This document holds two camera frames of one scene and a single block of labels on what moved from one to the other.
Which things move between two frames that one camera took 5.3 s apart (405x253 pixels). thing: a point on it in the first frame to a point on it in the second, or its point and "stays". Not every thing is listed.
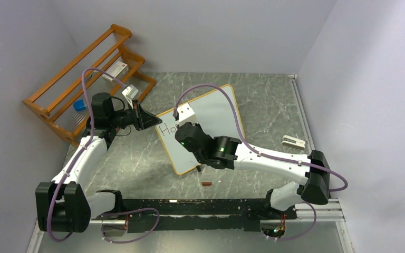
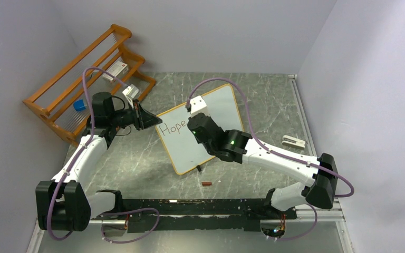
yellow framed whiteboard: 213,112 stays
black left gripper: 142,119 stays
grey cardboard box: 117,69 stays
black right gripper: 194,125 to 197,140
